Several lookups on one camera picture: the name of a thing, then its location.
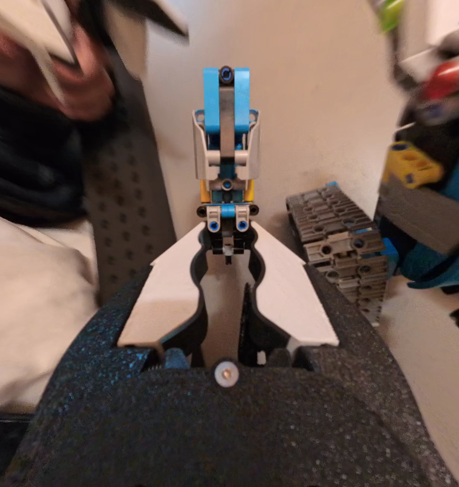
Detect tracked brick robot model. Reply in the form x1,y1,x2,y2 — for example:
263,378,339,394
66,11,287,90
285,0,459,336

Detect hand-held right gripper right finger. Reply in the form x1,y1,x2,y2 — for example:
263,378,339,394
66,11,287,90
249,223,340,356

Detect dark denim jacket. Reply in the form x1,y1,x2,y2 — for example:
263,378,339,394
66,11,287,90
0,412,33,487

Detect grey desk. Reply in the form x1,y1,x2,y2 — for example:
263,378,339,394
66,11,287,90
141,0,459,469

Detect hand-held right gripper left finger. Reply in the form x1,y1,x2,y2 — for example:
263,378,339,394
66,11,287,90
116,223,208,359

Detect blue grey brick assembly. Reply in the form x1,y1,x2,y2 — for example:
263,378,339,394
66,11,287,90
192,65,261,191

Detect blue yellow brick assembly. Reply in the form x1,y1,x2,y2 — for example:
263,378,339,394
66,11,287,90
196,179,260,265

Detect black studded mat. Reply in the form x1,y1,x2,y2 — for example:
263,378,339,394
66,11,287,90
83,69,177,305

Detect person's left hand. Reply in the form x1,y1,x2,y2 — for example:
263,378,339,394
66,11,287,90
0,23,116,119

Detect person's white shirt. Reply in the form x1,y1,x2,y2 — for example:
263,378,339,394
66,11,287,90
0,210,99,414

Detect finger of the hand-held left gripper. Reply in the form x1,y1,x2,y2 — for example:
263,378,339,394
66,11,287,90
112,0,189,38
0,0,79,107

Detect person's left forearm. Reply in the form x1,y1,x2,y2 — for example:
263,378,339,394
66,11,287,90
0,76,86,227

